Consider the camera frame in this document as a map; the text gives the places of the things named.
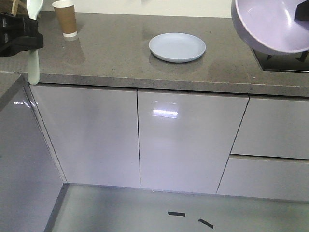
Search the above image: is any grey drawer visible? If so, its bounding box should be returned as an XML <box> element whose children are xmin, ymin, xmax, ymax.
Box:
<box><xmin>232</xmin><ymin>97</ymin><xmax>309</xmax><ymax>160</ymax></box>
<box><xmin>217</xmin><ymin>155</ymin><xmax>309</xmax><ymax>202</ymax></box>

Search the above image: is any grey left cabinet door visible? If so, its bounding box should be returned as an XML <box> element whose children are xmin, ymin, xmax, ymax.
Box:
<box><xmin>31</xmin><ymin>86</ymin><xmax>140</xmax><ymax>188</ymax></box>

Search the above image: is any grey middle cabinet door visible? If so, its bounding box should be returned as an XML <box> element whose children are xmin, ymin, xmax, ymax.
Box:
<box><xmin>138</xmin><ymin>91</ymin><xmax>249</xmax><ymax>194</ymax></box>

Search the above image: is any pale green plastic spoon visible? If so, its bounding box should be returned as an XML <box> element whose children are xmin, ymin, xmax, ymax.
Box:
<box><xmin>27</xmin><ymin>0</ymin><xmax>44</xmax><ymax>85</ymax></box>

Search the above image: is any grey upper drawer front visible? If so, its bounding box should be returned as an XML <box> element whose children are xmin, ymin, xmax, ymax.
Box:
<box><xmin>232</xmin><ymin>97</ymin><xmax>309</xmax><ymax>160</ymax></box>

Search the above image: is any grey lower drawer front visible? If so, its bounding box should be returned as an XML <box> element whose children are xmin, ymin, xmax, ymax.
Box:
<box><xmin>217</xmin><ymin>155</ymin><xmax>309</xmax><ymax>202</ymax></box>

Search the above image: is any lilac plastic bowl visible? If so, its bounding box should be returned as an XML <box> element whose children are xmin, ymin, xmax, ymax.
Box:
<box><xmin>231</xmin><ymin>0</ymin><xmax>309</xmax><ymax>55</ymax></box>

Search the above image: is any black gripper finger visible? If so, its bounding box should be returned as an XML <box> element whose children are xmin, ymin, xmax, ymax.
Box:
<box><xmin>0</xmin><ymin>12</ymin><xmax>43</xmax><ymax>57</ymax></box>
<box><xmin>295</xmin><ymin>0</ymin><xmax>309</xmax><ymax>21</ymax></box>

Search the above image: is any grey cabinet door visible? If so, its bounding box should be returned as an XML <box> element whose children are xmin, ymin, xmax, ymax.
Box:
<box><xmin>31</xmin><ymin>86</ymin><xmax>140</xmax><ymax>188</ymax></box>
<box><xmin>138</xmin><ymin>91</ymin><xmax>249</xmax><ymax>194</ymax></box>

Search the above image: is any brown paper cup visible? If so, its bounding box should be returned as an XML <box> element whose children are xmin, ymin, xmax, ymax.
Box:
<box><xmin>52</xmin><ymin>0</ymin><xmax>77</xmax><ymax>38</ymax></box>

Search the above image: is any black floor tape strip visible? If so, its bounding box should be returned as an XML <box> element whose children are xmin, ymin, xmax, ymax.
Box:
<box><xmin>168</xmin><ymin>211</ymin><xmax>186</xmax><ymax>217</ymax></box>

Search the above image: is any black floor tape strip angled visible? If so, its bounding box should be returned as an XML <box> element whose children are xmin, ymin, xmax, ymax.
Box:
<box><xmin>198</xmin><ymin>218</ymin><xmax>213</xmax><ymax>229</ymax></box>

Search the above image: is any black gas cooktop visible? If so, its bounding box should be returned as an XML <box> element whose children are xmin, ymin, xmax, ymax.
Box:
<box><xmin>252</xmin><ymin>49</ymin><xmax>309</xmax><ymax>73</ymax></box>

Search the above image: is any light blue plate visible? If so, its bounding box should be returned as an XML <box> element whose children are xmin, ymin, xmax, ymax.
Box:
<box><xmin>149</xmin><ymin>32</ymin><xmax>207</xmax><ymax>63</ymax></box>

